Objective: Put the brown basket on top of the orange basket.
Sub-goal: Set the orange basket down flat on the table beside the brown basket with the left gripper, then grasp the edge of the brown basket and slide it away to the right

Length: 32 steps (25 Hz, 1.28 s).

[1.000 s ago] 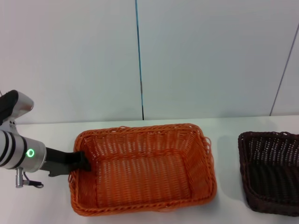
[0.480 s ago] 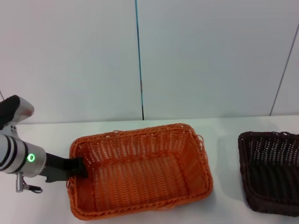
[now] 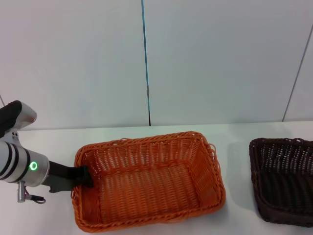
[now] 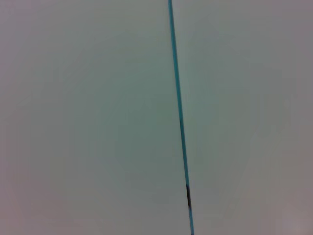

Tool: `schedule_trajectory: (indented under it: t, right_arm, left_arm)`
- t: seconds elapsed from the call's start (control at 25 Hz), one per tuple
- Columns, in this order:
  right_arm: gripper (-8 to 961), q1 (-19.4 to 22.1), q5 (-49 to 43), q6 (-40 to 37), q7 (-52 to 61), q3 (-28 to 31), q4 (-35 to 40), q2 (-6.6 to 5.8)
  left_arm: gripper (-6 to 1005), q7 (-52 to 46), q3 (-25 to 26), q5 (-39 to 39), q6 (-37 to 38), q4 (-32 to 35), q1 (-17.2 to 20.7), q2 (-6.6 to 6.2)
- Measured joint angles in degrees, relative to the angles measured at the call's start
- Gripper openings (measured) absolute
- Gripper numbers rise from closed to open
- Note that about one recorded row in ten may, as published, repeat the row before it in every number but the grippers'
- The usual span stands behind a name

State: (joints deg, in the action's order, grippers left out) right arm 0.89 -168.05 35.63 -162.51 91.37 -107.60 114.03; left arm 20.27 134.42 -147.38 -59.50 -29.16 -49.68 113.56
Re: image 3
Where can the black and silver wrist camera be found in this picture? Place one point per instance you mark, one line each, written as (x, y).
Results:
(14, 116)

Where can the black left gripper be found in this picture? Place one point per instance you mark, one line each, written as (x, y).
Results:
(60, 178)

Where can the dark brown woven basket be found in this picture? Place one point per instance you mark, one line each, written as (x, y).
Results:
(286, 186)

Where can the orange woven plastic basket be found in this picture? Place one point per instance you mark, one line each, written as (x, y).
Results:
(151, 186)

